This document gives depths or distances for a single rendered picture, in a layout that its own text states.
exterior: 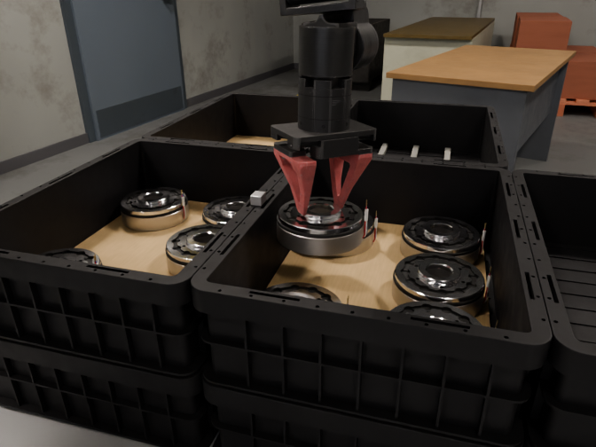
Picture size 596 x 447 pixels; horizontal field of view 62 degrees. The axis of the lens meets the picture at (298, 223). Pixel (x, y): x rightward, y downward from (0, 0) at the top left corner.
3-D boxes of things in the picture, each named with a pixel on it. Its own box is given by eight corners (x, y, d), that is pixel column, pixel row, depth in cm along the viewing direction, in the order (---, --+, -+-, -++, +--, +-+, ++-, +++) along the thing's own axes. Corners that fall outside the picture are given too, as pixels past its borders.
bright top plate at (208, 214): (255, 231, 70) (255, 226, 70) (191, 222, 73) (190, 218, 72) (278, 202, 79) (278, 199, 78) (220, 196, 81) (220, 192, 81)
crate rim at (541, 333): (549, 374, 37) (556, 348, 36) (184, 309, 45) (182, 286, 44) (506, 184, 71) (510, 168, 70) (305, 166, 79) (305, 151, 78)
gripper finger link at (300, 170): (272, 207, 60) (271, 129, 56) (324, 198, 63) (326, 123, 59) (298, 228, 54) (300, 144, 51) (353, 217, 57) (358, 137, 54)
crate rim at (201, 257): (184, 309, 45) (181, 286, 44) (-73, 263, 52) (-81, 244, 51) (305, 165, 79) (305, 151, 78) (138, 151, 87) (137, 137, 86)
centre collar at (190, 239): (215, 252, 63) (215, 247, 63) (179, 247, 65) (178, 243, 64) (229, 235, 68) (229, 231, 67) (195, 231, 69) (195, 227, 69)
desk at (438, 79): (552, 160, 357) (576, 50, 325) (505, 235, 253) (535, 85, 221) (453, 144, 392) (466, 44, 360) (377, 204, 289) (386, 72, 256)
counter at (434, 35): (485, 84, 612) (495, 18, 579) (459, 129, 430) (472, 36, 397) (425, 81, 639) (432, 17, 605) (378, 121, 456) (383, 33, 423)
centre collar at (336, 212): (335, 223, 56) (335, 218, 56) (294, 217, 58) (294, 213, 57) (345, 207, 61) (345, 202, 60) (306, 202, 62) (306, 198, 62)
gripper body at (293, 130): (269, 141, 56) (269, 73, 53) (346, 132, 61) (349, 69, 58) (295, 155, 51) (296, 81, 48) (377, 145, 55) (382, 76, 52)
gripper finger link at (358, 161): (289, 204, 61) (289, 128, 57) (339, 195, 64) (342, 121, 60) (316, 224, 55) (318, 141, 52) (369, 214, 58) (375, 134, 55)
